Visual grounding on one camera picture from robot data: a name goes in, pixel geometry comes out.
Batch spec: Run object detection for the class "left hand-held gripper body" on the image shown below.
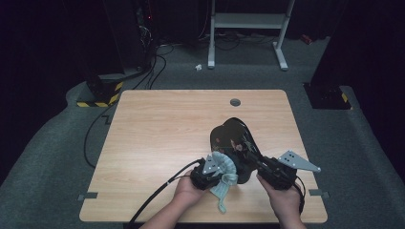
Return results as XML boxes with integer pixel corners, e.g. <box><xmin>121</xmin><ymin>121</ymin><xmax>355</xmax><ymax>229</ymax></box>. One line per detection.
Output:
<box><xmin>190</xmin><ymin>153</ymin><xmax>224</xmax><ymax>192</ymax></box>

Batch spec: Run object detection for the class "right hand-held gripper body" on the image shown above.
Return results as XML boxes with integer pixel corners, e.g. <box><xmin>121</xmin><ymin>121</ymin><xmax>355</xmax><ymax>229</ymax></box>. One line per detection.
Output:
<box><xmin>257</xmin><ymin>150</ymin><xmax>322</xmax><ymax>191</ymax></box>

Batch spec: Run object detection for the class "light blue striped cloth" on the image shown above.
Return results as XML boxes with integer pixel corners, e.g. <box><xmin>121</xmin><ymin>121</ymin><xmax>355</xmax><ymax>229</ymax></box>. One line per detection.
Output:
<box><xmin>208</xmin><ymin>151</ymin><xmax>240</xmax><ymax>215</ymax></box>

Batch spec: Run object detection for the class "person's left hand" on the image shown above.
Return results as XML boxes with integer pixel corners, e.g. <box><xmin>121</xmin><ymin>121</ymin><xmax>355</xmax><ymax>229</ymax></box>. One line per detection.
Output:
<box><xmin>173</xmin><ymin>170</ymin><xmax>210</xmax><ymax>208</ymax></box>

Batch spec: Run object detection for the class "person's right hand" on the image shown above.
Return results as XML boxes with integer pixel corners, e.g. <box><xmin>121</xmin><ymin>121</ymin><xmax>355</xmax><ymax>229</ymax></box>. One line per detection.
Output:
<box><xmin>256</xmin><ymin>174</ymin><xmax>304</xmax><ymax>225</ymax></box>

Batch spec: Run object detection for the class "grey tape strip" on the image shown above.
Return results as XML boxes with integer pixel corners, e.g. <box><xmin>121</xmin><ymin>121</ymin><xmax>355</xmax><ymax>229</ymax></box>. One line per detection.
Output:
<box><xmin>77</xmin><ymin>192</ymin><xmax>99</xmax><ymax>202</ymax></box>
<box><xmin>308</xmin><ymin>188</ymin><xmax>330</xmax><ymax>198</ymax></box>

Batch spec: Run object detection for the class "black base with yellow corner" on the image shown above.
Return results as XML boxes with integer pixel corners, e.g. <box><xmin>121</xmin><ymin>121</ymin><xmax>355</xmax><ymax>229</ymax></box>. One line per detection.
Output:
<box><xmin>303</xmin><ymin>83</ymin><xmax>353</xmax><ymax>111</ymax></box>

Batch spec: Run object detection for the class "black yellow striped base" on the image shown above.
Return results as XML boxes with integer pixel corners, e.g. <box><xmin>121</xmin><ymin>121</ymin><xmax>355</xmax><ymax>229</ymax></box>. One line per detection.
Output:
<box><xmin>75</xmin><ymin>74</ymin><xmax>124</xmax><ymax>109</ymax></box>

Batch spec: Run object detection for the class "white metal stand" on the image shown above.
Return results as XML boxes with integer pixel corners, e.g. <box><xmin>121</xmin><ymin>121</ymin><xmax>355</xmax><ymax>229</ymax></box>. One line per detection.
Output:
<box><xmin>207</xmin><ymin>0</ymin><xmax>296</xmax><ymax>72</ymax></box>

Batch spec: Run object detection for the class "dark equipment rack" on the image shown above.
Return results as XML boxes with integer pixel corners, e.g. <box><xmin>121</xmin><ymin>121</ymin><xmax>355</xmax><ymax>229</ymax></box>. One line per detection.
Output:
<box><xmin>133</xmin><ymin>0</ymin><xmax>160</xmax><ymax>70</ymax></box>

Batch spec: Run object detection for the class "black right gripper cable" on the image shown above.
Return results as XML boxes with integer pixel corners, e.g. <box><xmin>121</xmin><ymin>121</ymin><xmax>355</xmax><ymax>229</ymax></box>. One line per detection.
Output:
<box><xmin>294</xmin><ymin>176</ymin><xmax>307</xmax><ymax>215</ymax></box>

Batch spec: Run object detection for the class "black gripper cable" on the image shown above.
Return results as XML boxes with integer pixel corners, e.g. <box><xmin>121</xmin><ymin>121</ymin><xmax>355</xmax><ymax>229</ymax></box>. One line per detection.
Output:
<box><xmin>294</xmin><ymin>176</ymin><xmax>307</xmax><ymax>215</ymax></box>
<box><xmin>128</xmin><ymin>157</ymin><xmax>204</xmax><ymax>229</ymax></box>

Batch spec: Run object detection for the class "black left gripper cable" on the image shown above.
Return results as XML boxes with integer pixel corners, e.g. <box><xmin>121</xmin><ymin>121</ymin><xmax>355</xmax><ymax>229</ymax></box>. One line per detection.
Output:
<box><xmin>128</xmin><ymin>157</ymin><xmax>204</xmax><ymax>229</ymax></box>

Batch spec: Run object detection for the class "bundle of black floor cables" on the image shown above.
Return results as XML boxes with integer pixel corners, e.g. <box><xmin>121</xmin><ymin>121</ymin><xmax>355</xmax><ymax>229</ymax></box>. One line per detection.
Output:
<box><xmin>132</xmin><ymin>43</ymin><xmax>176</xmax><ymax>91</ymax></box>

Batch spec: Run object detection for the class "black floor cable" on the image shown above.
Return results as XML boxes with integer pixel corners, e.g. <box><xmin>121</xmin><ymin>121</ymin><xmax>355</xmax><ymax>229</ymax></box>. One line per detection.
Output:
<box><xmin>83</xmin><ymin>103</ymin><xmax>118</xmax><ymax>170</ymax></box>

